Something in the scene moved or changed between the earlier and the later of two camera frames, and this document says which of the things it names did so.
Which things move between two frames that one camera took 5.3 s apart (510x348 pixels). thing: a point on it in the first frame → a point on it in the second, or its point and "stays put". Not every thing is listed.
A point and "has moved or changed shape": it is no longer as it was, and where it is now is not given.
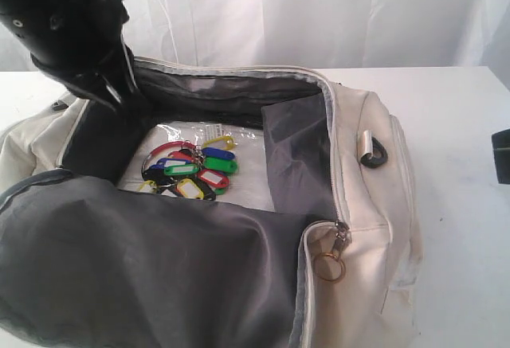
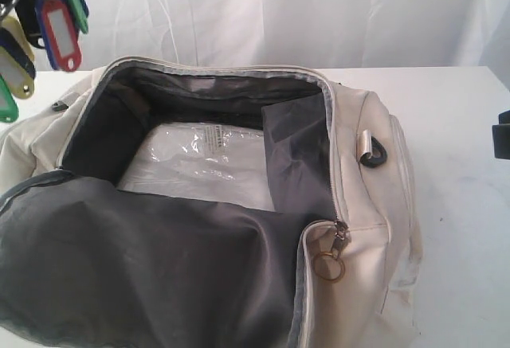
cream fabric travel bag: [85, 265] stays put
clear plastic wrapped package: [249, 185] stays put
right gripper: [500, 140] → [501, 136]
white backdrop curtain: [322, 17] stays put
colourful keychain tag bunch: [190, 170] has moved or changed shape
